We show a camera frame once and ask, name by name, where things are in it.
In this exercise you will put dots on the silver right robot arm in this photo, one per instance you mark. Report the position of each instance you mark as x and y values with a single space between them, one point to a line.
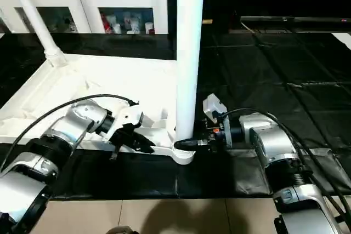
285 157

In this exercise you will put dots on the white plastic table top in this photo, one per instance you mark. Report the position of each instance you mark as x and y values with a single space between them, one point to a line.
82 80

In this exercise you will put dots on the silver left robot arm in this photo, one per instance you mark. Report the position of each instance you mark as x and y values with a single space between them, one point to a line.
55 146

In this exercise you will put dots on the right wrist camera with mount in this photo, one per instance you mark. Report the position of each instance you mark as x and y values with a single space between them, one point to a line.
214 107

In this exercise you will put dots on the small brown tag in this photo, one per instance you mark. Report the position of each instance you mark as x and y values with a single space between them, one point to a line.
207 21

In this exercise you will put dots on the long black bar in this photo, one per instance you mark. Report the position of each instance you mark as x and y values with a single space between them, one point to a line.
296 20

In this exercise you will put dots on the black work mat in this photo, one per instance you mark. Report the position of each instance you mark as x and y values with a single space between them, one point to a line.
263 135

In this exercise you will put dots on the white plastic table leg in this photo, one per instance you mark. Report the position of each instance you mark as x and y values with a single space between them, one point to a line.
35 20
189 42

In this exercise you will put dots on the white glass-door cabinet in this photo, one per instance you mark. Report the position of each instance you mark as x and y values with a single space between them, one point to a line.
82 1

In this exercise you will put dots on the flat white board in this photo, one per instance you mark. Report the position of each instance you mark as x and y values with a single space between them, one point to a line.
345 38

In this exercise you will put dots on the dark rounded object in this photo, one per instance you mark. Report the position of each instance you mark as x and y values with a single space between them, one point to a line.
120 230

